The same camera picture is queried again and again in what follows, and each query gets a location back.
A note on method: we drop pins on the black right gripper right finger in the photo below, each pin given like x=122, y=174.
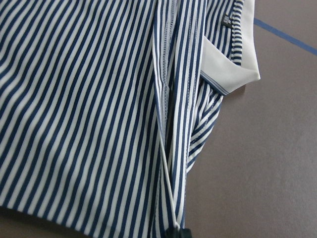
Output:
x=185, y=233

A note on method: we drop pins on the brown paper table cover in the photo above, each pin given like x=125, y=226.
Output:
x=256, y=175

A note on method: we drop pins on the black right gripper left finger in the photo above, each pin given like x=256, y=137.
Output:
x=172, y=233

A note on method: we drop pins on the blue white striped shirt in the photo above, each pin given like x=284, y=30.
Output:
x=106, y=104

